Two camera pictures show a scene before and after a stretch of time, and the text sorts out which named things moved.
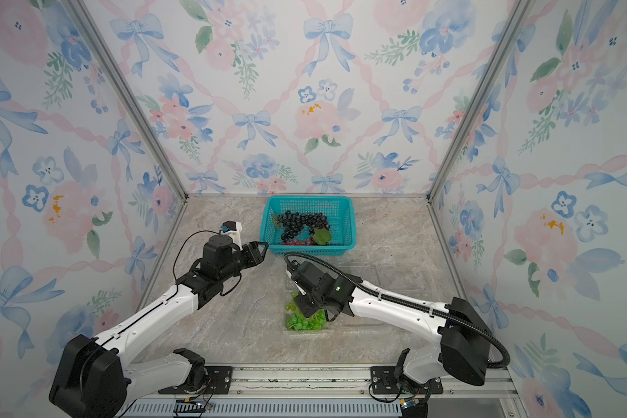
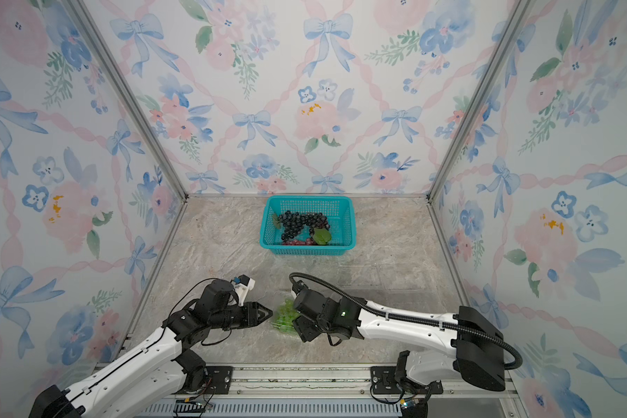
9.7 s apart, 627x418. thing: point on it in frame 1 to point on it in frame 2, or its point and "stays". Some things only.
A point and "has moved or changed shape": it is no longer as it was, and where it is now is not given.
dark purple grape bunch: [294, 222] stays
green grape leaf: [321, 236] stays
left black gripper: [255, 256] to [256, 317]
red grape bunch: [308, 242] stays
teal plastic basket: [340, 210] stays
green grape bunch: [296, 320] has moved or changed shape
